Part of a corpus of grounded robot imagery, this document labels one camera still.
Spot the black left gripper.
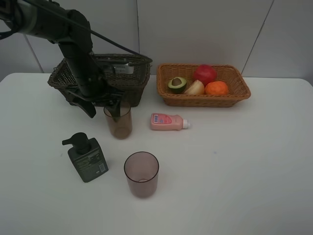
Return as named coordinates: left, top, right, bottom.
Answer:
left=66, top=71, right=125, bottom=122

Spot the brown translucent plastic cup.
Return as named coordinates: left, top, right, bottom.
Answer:
left=105, top=100, right=133, bottom=140

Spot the dark green pump bottle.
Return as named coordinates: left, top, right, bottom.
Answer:
left=62, top=132, right=109, bottom=183

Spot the pink small bottle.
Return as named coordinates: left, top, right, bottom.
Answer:
left=150, top=113, right=191, bottom=131

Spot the pink translucent plastic cup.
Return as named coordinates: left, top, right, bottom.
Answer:
left=123, top=151, right=159, bottom=198

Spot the halved avocado with pit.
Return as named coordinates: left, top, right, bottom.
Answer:
left=168, top=77, right=187, bottom=94

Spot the orange yellow peach fruit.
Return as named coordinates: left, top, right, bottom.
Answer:
left=184, top=80, right=205, bottom=95

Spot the red apple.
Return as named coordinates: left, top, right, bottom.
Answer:
left=192, top=65, right=217, bottom=86

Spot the orange tangerine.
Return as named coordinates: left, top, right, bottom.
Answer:
left=205, top=81, right=229, bottom=95

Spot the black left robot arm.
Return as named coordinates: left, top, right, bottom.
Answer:
left=0, top=0, right=123, bottom=118

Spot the dark brown wicker basket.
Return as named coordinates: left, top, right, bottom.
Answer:
left=48, top=54, right=151, bottom=107

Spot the light orange wicker basket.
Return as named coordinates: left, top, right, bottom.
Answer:
left=156, top=63, right=251, bottom=108

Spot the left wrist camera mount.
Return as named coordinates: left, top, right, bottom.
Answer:
left=91, top=52, right=134, bottom=75

